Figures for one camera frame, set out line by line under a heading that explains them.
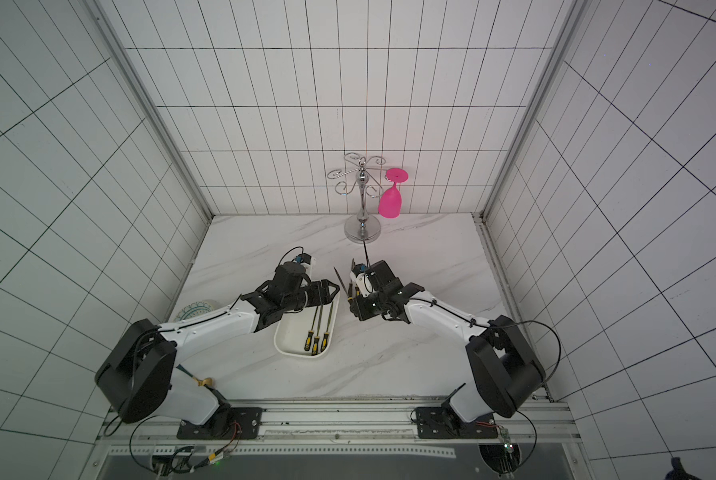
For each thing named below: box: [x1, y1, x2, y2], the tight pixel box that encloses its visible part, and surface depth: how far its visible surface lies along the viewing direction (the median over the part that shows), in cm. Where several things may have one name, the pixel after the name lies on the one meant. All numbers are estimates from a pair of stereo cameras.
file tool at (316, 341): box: [311, 305, 323, 356], surface depth 87 cm
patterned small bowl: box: [174, 301, 214, 323], surface depth 91 cm
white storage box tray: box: [274, 292, 341, 357], surface depth 88 cm
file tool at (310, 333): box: [304, 306, 319, 351], surface depth 87 cm
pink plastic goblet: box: [378, 168, 409, 219], surface depth 102 cm
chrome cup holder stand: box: [327, 153, 387, 244], surface depth 104 cm
